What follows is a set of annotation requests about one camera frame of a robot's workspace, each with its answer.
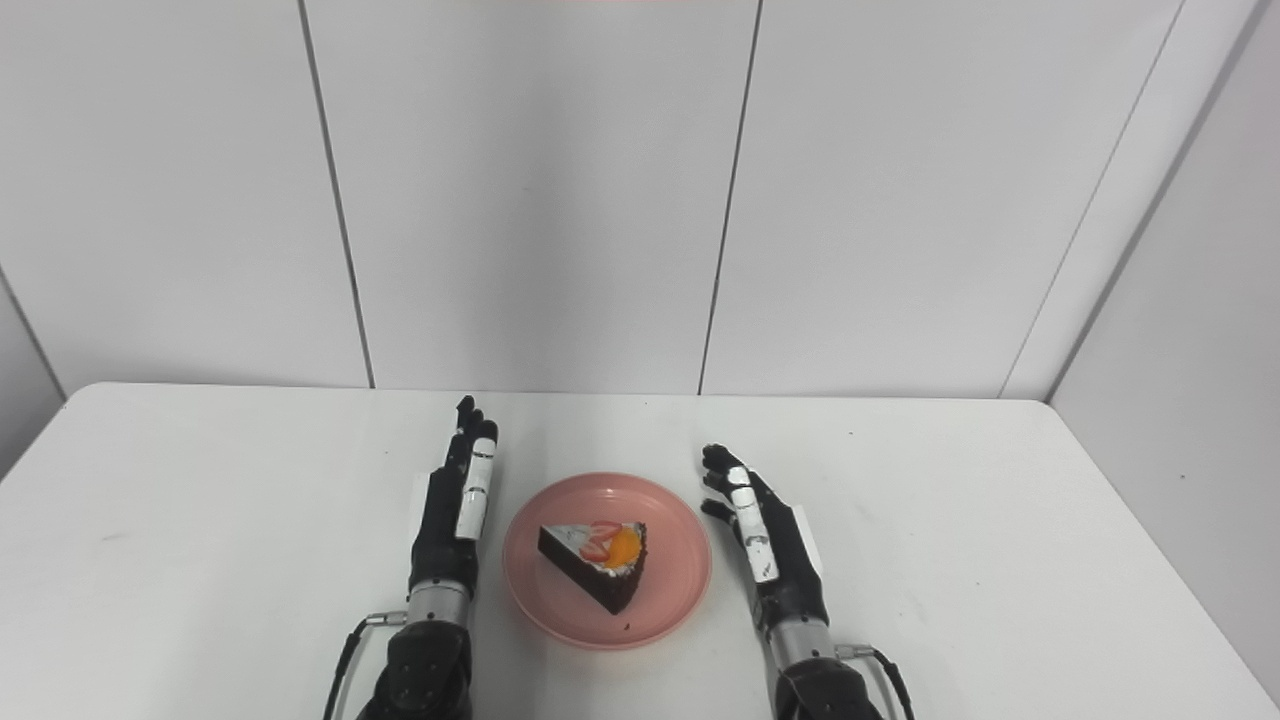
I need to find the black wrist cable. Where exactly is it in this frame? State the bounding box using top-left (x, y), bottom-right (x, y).
top-left (834, 644), bottom-right (917, 720)
top-left (321, 611), bottom-right (410, 720)

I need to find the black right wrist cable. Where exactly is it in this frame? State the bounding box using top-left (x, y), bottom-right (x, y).
top-left (834, 644), bottom-right (917, 720)

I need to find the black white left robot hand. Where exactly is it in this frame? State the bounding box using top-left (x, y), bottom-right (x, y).
top-left (407, 395), bottom-right (500, 603)

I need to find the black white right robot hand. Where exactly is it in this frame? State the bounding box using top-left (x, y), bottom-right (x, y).
top-left (699, 443), bottom-right (832, 633)

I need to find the pink round plate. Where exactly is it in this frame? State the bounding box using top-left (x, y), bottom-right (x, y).
top-left (502, 472), bottom-right (714, 652)

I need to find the chocolate cake slice with fruit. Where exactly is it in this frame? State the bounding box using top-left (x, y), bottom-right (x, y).
top-left (537, 520), bottom-right (649, 616)

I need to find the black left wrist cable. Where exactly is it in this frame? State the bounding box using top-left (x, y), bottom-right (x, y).
top-left (321, 611), bottom-right (410, 720)

